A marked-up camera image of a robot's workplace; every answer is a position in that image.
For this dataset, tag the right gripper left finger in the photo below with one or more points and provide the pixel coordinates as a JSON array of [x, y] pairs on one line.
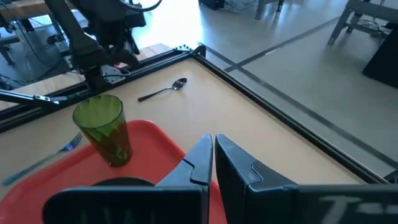
[[189, 186]]

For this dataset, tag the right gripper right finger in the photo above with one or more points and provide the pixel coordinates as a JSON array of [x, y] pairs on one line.
[[242, 186]]

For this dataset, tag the red plastic tray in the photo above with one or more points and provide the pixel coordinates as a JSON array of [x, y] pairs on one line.
[[149, 149]]

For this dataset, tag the black round plate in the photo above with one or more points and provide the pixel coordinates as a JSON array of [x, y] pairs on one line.
[[124, 181]]

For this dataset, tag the green faceted plastic cup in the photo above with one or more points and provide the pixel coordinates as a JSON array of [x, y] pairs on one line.
[[102, 130]]

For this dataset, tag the dark metal spoon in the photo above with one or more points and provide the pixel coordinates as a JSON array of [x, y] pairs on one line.
[[179, 83]]

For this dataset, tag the iridescent blue metal fork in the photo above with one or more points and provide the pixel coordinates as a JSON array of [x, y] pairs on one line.
[[40, 161]]

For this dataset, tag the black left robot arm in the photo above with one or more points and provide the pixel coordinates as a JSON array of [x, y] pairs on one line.
[[81, 43]]

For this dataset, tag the grey table legs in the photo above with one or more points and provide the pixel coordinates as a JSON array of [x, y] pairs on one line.
[[259, 9]]

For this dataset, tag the black box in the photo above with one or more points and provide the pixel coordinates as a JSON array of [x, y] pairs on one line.
[[385, 62]]

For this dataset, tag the grey metal table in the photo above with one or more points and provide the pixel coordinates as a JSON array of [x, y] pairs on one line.
[[367, 7]]

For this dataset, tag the wooden side table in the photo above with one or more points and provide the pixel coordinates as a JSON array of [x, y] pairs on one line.
[[21, 9]]

